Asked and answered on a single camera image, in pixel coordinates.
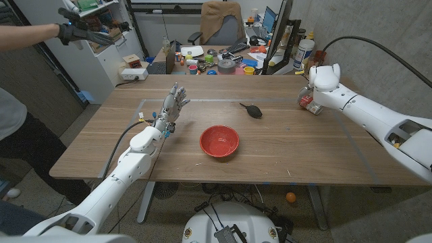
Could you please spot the red and white soup can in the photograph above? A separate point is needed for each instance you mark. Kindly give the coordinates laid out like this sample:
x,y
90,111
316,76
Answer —
x,y
312,106

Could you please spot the white power strip box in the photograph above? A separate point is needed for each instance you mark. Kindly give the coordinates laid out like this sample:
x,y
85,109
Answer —
x,y
134,74

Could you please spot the yellow cup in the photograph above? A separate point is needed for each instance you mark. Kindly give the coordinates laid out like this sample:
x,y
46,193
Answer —
x,y
249,70

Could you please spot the brown jacket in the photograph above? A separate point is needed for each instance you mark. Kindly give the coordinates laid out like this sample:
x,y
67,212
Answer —
x,y
219,13

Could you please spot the clear bottle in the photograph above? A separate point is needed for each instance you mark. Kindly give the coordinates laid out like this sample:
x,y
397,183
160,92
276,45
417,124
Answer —
x,y
166,46

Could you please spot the blue flat box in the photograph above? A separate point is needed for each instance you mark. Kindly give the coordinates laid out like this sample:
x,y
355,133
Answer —
x,y
249,63

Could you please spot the orange ball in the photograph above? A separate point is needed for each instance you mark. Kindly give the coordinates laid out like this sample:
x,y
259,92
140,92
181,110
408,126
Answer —
x,y
291,197

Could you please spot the black keyboard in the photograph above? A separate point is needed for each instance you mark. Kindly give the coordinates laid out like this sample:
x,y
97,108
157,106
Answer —
x,y
234,48

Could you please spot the white rounded object on floor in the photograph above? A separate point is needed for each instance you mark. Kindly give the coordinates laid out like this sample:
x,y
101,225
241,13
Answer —
x,y
13,193

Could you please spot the pink cup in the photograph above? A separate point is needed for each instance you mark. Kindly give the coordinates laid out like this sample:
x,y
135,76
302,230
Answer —
x,y
193,69

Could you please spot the white dish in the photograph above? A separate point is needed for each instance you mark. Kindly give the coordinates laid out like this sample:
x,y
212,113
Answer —
x,y
192,51

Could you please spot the grey table leg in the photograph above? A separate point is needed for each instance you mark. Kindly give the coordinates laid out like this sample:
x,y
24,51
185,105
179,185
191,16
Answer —
x,y
318,209
146,202

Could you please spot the white container with blue label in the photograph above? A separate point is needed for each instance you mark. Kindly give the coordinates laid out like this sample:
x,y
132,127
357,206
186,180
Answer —
x,y
303,54

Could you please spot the green cube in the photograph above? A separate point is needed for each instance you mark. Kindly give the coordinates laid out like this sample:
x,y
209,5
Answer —
x,y
209,58

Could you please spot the person forearm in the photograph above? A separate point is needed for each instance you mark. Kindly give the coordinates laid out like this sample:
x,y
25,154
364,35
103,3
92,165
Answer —
x,y
27,36

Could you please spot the black laptop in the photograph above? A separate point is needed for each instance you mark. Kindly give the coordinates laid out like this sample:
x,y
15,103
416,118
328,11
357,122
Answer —
x,y
160,67

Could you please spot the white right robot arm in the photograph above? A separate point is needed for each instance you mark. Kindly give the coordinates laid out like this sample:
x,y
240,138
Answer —
x,y
371,114

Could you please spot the grey tape roll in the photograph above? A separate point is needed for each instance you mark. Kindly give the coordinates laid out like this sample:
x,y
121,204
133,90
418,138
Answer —
x,y
226,67

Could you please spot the red bowl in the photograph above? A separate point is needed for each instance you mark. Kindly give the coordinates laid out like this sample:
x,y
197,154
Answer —
x,y
219,141

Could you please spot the round black fan grille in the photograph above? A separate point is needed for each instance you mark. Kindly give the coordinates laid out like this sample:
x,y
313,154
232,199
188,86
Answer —
x,y
165,190

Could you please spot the black gloved person hand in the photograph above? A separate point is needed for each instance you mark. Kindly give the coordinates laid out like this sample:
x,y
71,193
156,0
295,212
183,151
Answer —
x,y
72,32

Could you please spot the black headphones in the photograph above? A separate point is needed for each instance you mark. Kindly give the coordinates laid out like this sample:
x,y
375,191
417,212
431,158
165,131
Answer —
x,y
256,40

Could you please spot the black desk rack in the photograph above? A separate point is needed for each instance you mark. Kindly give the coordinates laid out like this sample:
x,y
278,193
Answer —
x,y
293,37

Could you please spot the grey office chair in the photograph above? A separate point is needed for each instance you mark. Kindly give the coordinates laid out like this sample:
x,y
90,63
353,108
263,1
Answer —
x,y
227,33

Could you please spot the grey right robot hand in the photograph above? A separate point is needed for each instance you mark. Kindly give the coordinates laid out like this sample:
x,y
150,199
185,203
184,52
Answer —
x,y
305,92

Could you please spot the white shelf cabinet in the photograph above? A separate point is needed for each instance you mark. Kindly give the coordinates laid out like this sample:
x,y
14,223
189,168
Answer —
x,y
87,71

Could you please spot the small wooden house box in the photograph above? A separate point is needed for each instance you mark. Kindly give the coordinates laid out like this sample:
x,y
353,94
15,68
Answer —
x,y
132,61

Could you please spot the dark red cup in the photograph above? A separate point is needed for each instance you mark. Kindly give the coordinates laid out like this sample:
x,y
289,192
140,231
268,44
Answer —
x,y
320,57

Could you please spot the person in grey shirt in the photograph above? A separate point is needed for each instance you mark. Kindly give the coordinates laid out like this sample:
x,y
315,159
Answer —
x,y
27,148

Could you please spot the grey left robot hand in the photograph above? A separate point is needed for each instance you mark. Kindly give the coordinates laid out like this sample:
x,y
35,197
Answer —
x,y
170,108

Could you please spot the white robot torso base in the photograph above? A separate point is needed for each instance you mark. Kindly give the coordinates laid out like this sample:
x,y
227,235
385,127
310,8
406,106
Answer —
x,y
236,219

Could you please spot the grey finned device on torso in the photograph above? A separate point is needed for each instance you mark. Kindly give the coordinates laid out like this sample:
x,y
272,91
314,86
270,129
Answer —
x,y
225,235

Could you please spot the cardboard box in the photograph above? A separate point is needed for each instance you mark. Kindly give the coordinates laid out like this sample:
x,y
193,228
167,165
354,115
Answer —
x,y
108,38

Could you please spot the whiteboard with black frame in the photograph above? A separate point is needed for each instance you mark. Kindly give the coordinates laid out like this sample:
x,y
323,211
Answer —
x,y
162,10

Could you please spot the black computer monitor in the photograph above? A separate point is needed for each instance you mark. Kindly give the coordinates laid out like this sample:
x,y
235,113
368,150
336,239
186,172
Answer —
x,y
278,33

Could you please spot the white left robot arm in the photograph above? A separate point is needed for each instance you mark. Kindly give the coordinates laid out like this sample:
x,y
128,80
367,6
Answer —
x,y
118,179

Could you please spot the orange tool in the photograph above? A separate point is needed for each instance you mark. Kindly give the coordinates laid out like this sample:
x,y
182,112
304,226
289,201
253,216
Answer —
x,y
258,49

